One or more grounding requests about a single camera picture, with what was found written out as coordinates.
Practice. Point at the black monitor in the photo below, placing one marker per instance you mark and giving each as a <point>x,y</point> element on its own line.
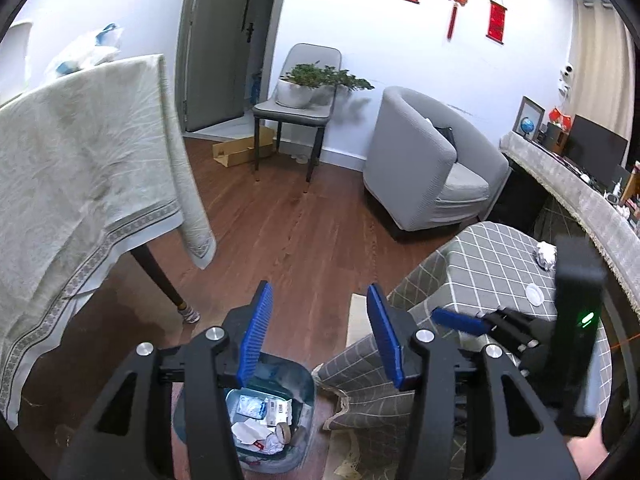
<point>596,150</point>

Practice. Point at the beige patterned tablecloth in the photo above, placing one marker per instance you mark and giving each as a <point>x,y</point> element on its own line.
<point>92,166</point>

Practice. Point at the right red scroll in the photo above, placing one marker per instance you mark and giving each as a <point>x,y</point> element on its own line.
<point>497,19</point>

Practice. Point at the cardboard box on floor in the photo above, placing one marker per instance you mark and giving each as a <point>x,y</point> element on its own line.
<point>241,151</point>

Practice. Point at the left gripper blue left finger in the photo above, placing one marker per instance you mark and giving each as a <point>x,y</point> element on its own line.
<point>255,322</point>

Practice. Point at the person's right hand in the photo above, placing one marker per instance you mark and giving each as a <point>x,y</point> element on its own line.
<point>589,452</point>

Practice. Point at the grey door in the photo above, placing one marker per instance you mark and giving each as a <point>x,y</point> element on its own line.
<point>221,55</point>

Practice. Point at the white paper ball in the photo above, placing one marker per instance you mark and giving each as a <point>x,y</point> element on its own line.
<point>545,256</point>

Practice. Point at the small blue globe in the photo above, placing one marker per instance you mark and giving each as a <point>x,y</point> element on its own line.
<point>526,127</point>

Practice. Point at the potted green plant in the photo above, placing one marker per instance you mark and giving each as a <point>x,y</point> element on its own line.
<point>297,86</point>

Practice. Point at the dark table leg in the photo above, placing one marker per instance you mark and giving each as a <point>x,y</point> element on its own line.
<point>149,265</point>

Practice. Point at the blue white tissue pack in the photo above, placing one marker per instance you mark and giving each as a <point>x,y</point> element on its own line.
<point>254,407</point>

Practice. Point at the white security camera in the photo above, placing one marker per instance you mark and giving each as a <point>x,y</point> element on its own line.
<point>565,81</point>

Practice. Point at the white electric kettle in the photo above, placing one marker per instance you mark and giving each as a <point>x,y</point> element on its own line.
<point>13,49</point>

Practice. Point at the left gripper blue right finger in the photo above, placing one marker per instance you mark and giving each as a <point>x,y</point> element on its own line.
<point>389,348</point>

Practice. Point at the white plastic lid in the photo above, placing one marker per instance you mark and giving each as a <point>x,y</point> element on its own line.
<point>534,295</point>

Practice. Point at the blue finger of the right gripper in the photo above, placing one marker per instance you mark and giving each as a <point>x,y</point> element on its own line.
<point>463,323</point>

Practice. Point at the dark teal trash bin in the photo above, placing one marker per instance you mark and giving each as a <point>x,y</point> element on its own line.
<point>263,427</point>

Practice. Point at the grey armchair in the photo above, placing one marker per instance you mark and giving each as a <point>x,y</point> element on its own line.
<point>428,167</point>

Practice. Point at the grey checked round tablecloth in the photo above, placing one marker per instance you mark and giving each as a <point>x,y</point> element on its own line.
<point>477,365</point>

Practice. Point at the beige fringed desk cloth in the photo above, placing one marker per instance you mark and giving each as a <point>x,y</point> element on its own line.
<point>609,231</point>

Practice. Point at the grey dining chair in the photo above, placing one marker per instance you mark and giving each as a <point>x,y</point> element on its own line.
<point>316,115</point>

